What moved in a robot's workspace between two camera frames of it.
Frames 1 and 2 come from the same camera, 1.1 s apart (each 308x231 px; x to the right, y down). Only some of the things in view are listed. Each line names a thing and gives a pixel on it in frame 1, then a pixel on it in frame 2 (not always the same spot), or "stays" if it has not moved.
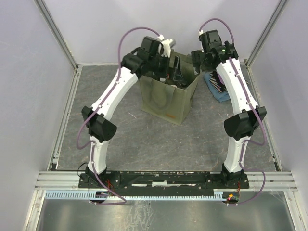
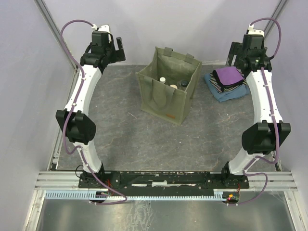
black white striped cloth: [214, 80] stays
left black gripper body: [162, 70] → [116, 56]
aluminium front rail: [275, 180] stays
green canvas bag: [168, 96] stays
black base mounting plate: [163, 182] stays
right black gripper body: [198, 56] → [235, 50]
